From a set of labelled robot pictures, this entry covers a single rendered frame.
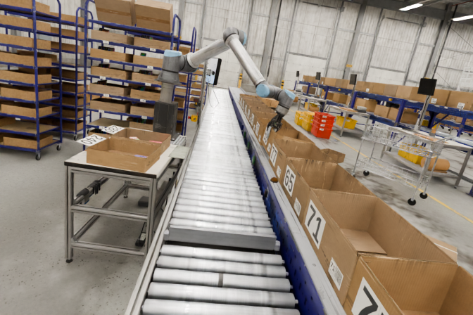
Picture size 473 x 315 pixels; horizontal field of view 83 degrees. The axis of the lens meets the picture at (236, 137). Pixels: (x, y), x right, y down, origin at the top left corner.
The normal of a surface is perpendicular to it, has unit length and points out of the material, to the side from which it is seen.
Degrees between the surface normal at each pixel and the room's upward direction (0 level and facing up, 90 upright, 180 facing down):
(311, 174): 89
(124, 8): 118
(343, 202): 90
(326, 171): 89
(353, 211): 89
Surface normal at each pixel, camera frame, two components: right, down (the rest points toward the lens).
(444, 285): 0.05, 0.25
